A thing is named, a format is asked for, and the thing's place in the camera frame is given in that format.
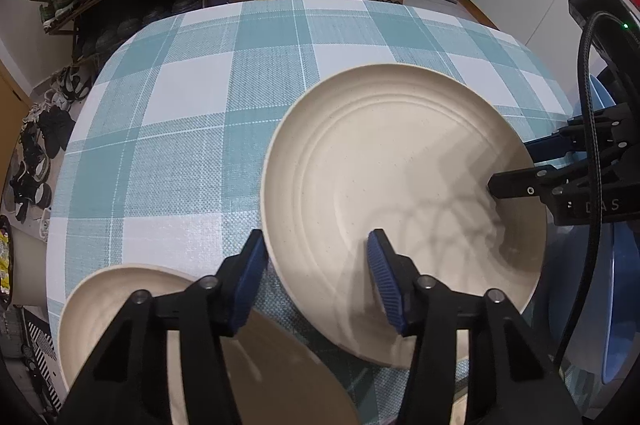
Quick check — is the yellow crinkled packet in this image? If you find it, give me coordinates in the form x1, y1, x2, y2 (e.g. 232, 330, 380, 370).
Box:
0, 215, 16, 311

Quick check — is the cream speckled plate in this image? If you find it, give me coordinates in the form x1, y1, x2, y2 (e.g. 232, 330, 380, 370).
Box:
57, 264, 361, 425
260, 64, 548, 368

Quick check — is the black cable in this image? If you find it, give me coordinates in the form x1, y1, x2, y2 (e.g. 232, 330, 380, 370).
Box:
552, 11, 640, 368

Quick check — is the orange wooden door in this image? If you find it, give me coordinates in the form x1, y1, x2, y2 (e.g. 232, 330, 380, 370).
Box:
0, 65, 33, 186

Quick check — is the beige stool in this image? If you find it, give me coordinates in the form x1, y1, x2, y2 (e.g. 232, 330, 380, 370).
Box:
10, 225, 51, 306

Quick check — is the table with checked cloth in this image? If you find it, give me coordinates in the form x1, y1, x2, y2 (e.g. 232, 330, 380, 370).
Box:
45, 0, 576, 425

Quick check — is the black white striped rug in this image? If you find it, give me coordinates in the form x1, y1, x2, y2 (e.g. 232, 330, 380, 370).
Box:
22, 305, 63, 406

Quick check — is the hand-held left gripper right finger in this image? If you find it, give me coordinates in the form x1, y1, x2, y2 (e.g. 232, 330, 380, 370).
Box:
366, 229, 583, 425

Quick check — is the pile of scattered shoes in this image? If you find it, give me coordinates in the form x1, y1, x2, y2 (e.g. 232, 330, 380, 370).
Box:
7, 65, 93, 223

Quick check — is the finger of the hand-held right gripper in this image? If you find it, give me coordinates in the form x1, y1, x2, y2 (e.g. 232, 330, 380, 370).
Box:
524, 104, 636, 162
487, 155, 626, 206

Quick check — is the light blue bowl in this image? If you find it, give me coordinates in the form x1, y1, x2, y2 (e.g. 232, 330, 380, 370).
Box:
547, 72, 640, 388

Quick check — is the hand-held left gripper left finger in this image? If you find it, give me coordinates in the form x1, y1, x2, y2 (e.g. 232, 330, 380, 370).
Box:
57, 229, 271, 425

